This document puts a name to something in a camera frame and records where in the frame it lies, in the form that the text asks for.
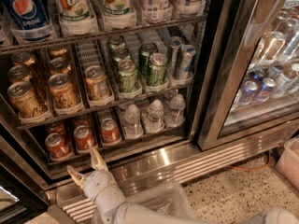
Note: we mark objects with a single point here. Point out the gold can back left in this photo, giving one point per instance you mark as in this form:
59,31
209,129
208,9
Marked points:
24,57

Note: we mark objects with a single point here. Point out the gold can second row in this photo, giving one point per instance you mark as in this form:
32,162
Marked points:
63,91
57,51
60,65

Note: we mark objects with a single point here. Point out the water bottle left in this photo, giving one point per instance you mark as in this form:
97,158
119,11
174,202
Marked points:
132,123

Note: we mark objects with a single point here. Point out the slim silver can left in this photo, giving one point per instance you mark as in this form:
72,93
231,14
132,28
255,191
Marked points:
174,45

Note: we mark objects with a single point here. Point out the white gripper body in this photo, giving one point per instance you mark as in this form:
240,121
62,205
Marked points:
99,183

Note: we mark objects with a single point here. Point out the gold can middle left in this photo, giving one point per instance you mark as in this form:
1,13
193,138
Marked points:
19,73

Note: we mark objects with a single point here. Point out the gold can third row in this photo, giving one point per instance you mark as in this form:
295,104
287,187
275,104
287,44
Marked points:
97,84

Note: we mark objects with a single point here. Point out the gold can front second row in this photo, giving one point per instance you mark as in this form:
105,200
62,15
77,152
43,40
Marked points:
63,91

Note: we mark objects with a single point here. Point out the white 7up can right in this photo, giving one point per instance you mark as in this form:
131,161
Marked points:
116,0

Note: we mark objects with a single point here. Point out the blue pepsi can behind glass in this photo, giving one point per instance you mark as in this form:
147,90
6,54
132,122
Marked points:
248,90

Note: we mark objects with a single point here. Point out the gold can middle second row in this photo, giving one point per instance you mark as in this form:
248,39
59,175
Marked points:
60,65

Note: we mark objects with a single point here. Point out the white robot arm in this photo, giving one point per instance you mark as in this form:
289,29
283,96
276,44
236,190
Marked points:
114,208

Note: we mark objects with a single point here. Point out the slim silver can right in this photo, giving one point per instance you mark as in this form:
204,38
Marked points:
184,61

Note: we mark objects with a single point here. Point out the green can right front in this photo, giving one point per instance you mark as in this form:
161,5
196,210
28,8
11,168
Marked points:
156,70

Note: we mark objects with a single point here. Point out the water bottle middle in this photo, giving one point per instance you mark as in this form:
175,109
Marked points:
153,118

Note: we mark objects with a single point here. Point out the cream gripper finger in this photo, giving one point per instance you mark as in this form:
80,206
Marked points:
98,164
77,177

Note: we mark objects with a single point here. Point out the gold can back second row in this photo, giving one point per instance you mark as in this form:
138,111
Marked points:
57,51

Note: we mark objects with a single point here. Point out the green can right back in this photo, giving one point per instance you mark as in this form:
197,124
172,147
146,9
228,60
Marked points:
145,51

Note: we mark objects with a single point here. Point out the blue pepsi can top shelf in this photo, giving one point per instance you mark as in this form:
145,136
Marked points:
28,14

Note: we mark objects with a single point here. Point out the pink plastic container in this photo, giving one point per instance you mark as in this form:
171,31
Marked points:
288,163

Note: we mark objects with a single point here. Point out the clear plastic bin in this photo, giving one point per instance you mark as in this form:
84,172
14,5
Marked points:
163,204

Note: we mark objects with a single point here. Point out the green can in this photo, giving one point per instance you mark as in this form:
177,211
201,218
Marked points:
127,76
145,51
156,70
121,53
116,41

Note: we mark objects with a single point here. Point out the green can middle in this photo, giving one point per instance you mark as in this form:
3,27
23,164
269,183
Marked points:
121,53

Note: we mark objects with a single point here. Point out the gold can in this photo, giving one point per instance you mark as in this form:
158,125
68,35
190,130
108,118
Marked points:
28,102
24,57
19,73

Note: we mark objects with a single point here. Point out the water bottle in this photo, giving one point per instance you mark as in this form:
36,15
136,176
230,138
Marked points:
132,123
175,112
153,118

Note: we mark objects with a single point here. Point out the white 7up can left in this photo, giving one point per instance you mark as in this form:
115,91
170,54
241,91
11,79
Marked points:
74,15

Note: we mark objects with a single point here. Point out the slim silver can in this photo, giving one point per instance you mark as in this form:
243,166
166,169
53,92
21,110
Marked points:
174,45
184,61

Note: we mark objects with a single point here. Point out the steel fridge door frame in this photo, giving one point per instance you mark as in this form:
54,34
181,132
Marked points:
233,30

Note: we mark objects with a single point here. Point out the steel fridge base grille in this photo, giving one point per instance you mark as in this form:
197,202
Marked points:
227,183

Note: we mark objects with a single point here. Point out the water bottle right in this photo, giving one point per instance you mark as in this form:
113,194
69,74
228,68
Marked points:
175,112

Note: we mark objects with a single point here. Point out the gold can front left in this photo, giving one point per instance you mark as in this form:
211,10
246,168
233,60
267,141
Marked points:
28,102

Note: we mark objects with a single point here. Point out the red coke can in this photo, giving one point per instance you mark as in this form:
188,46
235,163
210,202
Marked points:
84,138
56,127
109,131
84,119
57,146

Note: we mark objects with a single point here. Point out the white 7up can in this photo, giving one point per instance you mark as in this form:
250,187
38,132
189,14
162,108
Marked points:
116,0
74,15

